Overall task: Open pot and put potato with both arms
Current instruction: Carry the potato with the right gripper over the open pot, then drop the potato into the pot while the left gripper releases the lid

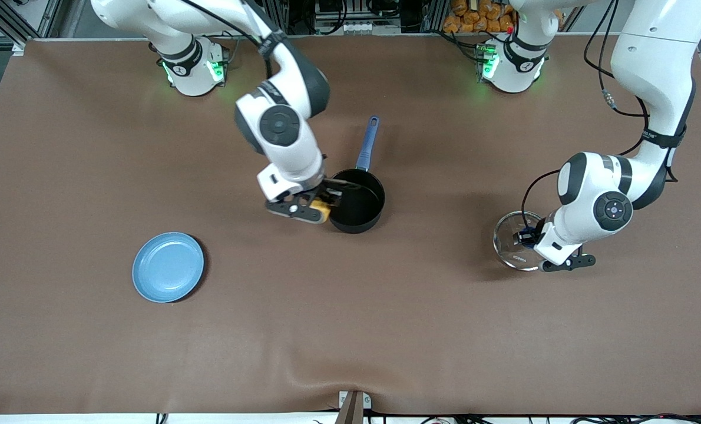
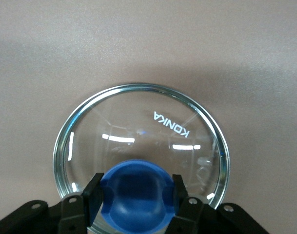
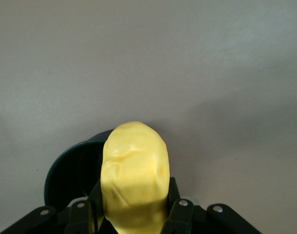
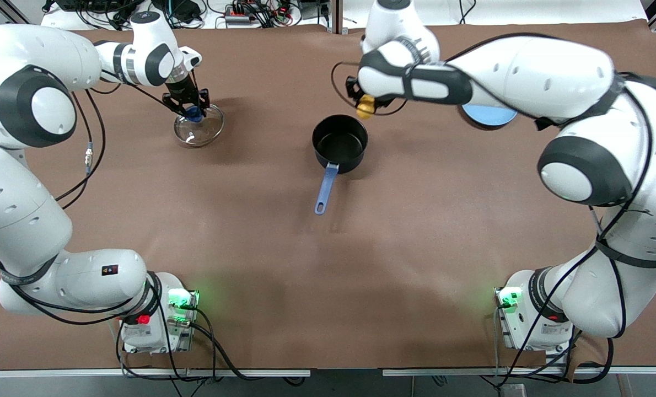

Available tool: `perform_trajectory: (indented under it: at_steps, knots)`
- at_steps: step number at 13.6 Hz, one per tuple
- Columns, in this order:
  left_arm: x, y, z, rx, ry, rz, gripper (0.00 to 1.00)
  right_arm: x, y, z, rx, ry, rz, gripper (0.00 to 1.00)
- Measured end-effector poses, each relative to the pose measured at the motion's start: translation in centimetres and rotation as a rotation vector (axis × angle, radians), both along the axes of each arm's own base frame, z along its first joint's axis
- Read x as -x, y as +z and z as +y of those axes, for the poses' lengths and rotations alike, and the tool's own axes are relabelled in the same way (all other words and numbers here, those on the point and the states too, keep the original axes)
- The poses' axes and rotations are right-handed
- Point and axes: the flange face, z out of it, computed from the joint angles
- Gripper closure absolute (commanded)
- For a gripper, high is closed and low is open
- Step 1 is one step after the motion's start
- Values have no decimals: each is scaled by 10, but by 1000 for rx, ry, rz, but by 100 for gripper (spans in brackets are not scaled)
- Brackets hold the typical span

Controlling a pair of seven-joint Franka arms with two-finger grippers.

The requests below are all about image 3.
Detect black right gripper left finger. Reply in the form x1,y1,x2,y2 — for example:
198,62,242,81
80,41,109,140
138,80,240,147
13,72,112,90
0,179,107,234

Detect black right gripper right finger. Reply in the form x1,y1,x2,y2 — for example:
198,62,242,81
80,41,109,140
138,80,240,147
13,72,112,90
162,177,258,234

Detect yellow potato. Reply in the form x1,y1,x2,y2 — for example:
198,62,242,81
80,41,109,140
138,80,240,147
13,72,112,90
99,121,170,234

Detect dark pot with blue handle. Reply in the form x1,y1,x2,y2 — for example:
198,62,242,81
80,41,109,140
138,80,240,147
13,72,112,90
43,130,115,208

